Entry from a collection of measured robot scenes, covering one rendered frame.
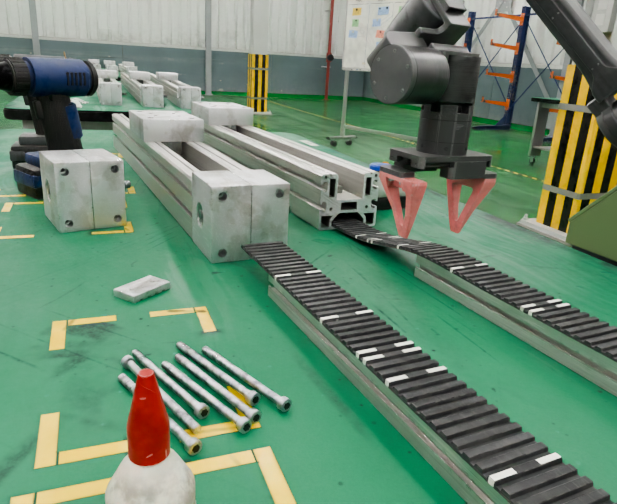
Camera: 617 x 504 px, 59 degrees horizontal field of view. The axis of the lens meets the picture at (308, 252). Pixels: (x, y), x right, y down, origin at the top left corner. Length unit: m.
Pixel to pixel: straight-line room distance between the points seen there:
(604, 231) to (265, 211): 0.48
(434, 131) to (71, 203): 0.48
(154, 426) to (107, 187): 0.60
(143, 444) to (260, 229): 0.47
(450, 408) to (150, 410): 0.21
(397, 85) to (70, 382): 0.39
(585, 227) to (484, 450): 0.60
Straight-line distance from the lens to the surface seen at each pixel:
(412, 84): 0.56
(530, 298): 0.57
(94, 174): 0.80
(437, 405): 0.38
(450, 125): 0.62
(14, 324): 0.56
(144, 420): 0.23
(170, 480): 0.25
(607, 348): 0.51
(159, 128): 1.04
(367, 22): 7.04
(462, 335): 0.55
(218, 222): 0.66
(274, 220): 0.68
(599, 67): 1.01
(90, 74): 1.02
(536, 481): 0.34
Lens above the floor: 1.02
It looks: 19 degrees down
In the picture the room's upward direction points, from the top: 4 degrees clockwise
